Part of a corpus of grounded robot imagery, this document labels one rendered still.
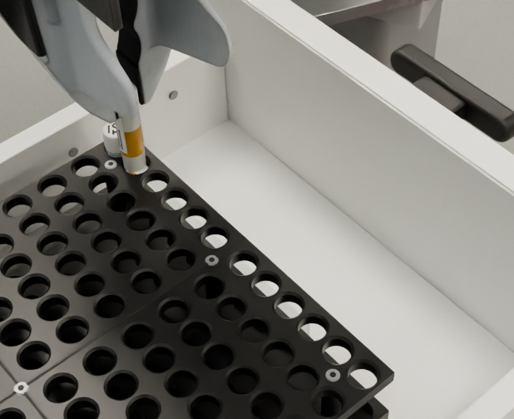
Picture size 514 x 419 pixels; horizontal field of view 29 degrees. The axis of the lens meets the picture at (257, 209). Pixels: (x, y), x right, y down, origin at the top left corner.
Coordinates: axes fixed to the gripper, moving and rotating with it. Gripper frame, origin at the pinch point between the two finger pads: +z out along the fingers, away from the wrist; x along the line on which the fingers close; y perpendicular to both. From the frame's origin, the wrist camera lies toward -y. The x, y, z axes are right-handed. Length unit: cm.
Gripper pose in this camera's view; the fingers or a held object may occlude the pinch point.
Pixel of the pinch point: (112, 76)
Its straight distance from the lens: 42.9
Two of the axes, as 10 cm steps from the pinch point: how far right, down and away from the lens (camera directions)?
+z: 0.2, 6.5, 7.6
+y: 6.5, 5.7, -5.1
